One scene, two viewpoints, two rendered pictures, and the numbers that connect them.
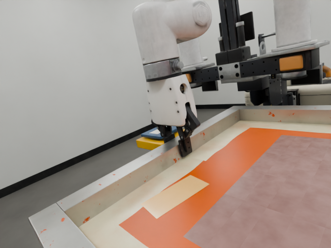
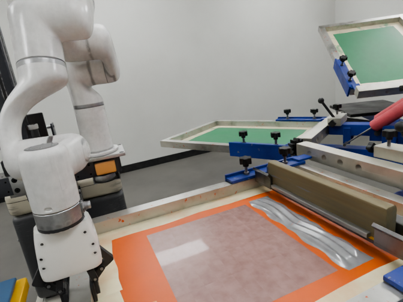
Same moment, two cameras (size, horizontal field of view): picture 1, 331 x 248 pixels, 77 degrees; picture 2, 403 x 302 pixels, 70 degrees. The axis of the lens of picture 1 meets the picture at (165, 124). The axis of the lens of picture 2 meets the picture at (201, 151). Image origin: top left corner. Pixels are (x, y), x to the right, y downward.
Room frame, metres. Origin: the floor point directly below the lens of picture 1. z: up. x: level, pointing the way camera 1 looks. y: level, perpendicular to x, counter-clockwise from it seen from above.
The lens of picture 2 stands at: (0.04, 0.32, 1.37)
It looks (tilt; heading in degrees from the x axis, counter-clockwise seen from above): 16 degrees down; 290
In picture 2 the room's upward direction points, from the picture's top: 7 degrees counter-clockwise
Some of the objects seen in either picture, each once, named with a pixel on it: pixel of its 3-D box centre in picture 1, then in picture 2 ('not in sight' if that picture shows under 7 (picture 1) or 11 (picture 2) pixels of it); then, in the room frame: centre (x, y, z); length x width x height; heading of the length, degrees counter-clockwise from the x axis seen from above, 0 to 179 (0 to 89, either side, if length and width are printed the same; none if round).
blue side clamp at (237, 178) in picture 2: not in sight; (266, 175); (0.16, -0.63, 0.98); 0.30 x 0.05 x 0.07; 41
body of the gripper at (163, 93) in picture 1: (168, 98); (67, 242); (0.44, -0.02, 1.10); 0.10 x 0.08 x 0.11; 41
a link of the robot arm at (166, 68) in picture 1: (164, 68); (63, 211); (0.43, -0.02, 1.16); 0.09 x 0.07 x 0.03; 41
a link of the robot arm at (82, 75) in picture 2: not in sight; (86, 81); (0.68, -0.46, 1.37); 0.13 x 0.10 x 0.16; 30
